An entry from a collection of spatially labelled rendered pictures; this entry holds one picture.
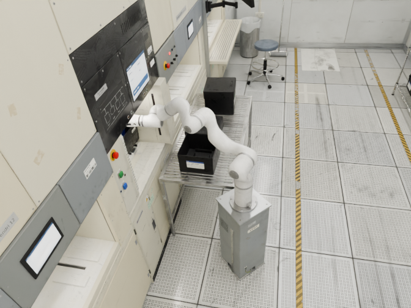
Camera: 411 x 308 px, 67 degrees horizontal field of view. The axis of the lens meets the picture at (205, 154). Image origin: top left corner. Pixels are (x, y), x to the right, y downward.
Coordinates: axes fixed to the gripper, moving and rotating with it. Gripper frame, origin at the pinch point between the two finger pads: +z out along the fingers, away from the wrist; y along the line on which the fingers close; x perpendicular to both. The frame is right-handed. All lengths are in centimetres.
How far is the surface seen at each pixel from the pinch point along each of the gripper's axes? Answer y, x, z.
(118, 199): -66, -10, -24
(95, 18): -34, 83, -24
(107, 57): -33, 63, -24
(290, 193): 53, -119, -133
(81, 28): -48, 83, -24
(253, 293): -57, -119, -105
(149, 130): 14.7, -19.7, -13.0
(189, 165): -6, -35, -50
